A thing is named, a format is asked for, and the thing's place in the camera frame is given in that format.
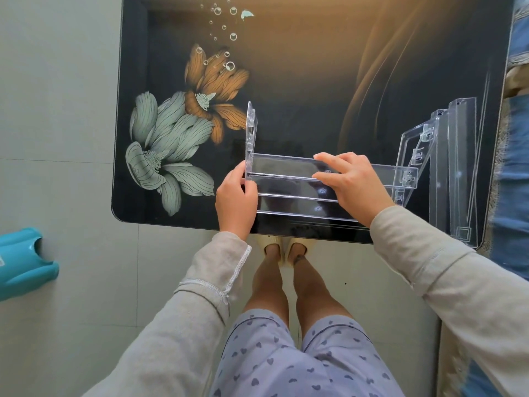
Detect person's right forearm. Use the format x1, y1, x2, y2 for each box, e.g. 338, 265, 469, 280
369, 205, 529, 397

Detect person's right leg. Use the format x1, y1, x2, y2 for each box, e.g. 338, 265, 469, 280
288, 249, 353, 340

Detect purple heart print shorts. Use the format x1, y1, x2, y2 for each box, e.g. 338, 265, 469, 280
210, 308, 406, 397

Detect wide clear acrylic panel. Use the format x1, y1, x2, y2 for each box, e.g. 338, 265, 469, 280
448, 97, 481, 249

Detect person's left leg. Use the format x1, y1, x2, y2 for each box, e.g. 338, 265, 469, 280
243, 243, 290, 324

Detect teal plastic stool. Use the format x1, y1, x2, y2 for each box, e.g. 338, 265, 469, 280
0, 227, 60, 302

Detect person's leg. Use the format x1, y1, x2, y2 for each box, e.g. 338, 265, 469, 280
288, 249, 353, 340
243, 243, 290, 324

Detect blue patterned fabric cover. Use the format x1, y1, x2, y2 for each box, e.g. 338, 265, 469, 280
436, 0, 529, 397

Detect person's left cream slipper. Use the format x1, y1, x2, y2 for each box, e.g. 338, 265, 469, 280
257, 235, 284, 266

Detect clear acrylic shelf rack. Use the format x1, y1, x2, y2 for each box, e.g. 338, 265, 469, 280
245, 101, 439, 229

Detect person's cream slipper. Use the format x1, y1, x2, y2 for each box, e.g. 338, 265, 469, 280
257, 235, 284, 266
284, 237, 317, 267

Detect person's left forearm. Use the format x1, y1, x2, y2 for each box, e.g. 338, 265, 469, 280
82, 231, 252, 397

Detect person's right cream slipper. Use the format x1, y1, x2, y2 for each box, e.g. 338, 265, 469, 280
284, 237, 317, 267

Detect narrow clear acrylic panel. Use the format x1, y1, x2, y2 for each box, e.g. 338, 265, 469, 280
429, 109, 451, 235

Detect person's right hand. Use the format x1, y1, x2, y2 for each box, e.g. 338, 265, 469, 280
312, 151, 396, 228

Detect person's left hand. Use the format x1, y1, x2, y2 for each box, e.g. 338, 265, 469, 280
214, 161, 259, 243

